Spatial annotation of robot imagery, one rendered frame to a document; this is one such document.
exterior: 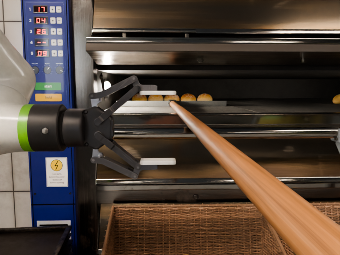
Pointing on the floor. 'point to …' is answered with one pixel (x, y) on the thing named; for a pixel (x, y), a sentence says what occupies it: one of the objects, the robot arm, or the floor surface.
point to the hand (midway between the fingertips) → (170, 127)
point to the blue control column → (39, 178)
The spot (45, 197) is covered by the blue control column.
